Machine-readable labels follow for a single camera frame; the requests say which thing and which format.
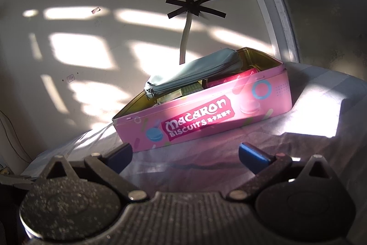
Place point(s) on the pale green patterned box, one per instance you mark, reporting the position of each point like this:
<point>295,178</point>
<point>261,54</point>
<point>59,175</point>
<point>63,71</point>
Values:
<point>169,96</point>

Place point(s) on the pink pouch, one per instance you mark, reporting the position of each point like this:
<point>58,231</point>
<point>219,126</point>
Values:
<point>229,77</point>

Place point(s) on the small white wall sticker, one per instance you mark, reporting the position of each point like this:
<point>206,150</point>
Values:
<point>70,78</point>

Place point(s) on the teal zipper pouch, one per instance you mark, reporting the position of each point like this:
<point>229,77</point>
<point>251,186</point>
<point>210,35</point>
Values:
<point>195,70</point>

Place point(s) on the pink biscuit tin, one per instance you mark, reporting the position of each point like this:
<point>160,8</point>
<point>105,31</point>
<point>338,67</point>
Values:
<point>243,107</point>

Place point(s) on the white window frame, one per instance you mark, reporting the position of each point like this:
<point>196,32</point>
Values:
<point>275,4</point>

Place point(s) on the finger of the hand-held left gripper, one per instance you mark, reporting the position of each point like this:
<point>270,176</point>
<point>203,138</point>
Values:
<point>14,181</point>

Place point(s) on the black tape cross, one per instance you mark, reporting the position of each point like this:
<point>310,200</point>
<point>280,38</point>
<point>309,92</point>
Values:
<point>190,5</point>

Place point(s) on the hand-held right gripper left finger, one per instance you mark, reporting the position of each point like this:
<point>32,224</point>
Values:
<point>123,153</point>

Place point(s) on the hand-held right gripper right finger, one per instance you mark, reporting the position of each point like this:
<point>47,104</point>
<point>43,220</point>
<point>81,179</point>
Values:
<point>252,154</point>

